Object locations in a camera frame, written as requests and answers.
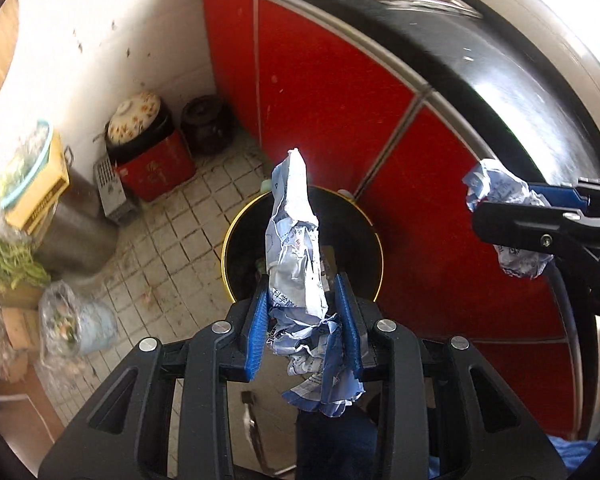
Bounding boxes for red kitchen cabinet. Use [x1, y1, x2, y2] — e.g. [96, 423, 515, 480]
[200, 0, 581, 438]

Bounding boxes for long blue white wrapper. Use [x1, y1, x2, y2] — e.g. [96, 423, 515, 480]
[265, 147, 366, 418]

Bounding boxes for large steel pot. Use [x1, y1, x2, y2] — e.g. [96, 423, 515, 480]
[32, 147, 120, 281]

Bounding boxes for black bin with yellow rim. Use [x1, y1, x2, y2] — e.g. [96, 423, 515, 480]
[221, 185, 385, 311]

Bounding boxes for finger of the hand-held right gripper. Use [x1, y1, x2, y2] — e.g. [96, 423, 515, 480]
[471, 201, 600, 261]
[527, 178, 600, 211]

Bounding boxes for brown cardboard box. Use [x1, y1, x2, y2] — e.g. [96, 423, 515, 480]
[0, 305, 43, 381]

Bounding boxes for blue white paper ball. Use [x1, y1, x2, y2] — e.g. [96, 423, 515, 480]
[462, 158, 556, 279]

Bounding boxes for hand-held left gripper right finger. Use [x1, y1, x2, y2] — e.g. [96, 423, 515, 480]
[332, 272, 568, 480]

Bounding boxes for green beans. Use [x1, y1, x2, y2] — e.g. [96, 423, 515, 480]
[0, 232, 51, 291]

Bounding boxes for kitchen knife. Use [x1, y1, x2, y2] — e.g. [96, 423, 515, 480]
[240, 392, 268, 466]

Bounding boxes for person's blue trouser leg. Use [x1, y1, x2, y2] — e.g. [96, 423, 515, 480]
[550, 437, 600, 471]
[295, 407, 381, 480]

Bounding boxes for grey perforated metal basket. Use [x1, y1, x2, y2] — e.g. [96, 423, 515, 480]
[94, 157, 141, 226]

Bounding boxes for red box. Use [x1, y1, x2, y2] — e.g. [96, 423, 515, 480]
[115, 127, 197, 203]

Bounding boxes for yellow cardboard box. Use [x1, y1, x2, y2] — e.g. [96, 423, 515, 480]
[5, 130, 71, 236]

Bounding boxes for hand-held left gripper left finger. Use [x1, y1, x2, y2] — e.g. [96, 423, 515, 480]
[37, 285, 271, 480]

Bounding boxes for black pot with floral lid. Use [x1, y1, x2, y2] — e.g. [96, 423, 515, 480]
[105, 91, 175, 161]

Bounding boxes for blue rimmed bowl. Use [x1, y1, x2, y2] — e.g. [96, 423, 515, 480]
[0, 120, 53, 208]

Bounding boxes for clear plastic bag of scraps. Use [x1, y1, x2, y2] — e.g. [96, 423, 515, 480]
[39, 280, 120, 358]

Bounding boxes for dark round pot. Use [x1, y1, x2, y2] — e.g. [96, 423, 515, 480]
[181, 95, 234, 156]

